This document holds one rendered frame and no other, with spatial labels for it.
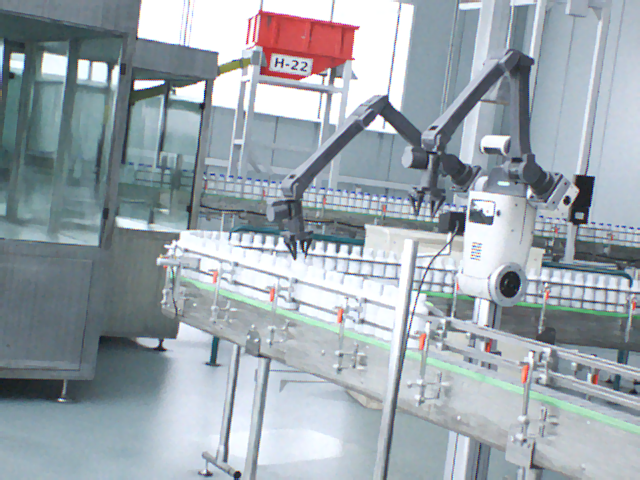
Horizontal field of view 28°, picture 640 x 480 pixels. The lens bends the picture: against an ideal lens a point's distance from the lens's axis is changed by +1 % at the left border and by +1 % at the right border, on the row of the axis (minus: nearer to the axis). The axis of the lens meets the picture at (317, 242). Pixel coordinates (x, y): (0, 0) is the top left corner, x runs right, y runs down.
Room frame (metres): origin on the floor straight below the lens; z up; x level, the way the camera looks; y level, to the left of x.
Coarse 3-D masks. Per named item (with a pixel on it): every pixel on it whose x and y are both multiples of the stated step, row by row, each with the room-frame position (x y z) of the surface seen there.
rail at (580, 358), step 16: (208, 256) 5.02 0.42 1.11; (208, 272) 5.00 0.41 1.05; (272, 272) 4.56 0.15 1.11; (256, 288) 4.65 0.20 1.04; (320, 288) 4.27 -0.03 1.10; (304, 304) 4.35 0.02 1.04; (384, 304) 3.94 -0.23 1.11; (432, 320) 3.72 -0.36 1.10; (416, 336) 3.78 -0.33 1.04; (496, 336) 3.46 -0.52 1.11; (512, 336) 3.52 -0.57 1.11; (464, 352) 3.57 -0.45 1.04; (480, 352) 3.63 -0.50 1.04; (560, 352) 3.24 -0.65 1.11; (576, 352) 3.30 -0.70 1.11; (512, 368) 3.39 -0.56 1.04; (608, 368) 3.09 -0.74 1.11; (624, 368) 3.15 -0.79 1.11; (560, 384) 3.23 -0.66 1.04; (592, 384) 3.23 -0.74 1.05; (608, 400) 3.08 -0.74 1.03; (624, 400) 3.04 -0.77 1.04
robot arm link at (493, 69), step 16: (496, 64) 4.22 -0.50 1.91; (512, 64) 4.22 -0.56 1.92; (480, 80) 4.20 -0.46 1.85; (496, 80) 4.23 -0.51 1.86; (464, 96) 4.18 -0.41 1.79; (480, 96) 4.20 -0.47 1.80; (448, 112) 4.16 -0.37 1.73; (464, 112) 4.17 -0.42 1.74; (432, 128) 4.16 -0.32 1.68; (448, 128) 4.13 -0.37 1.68; (432, 144) 4.11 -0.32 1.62
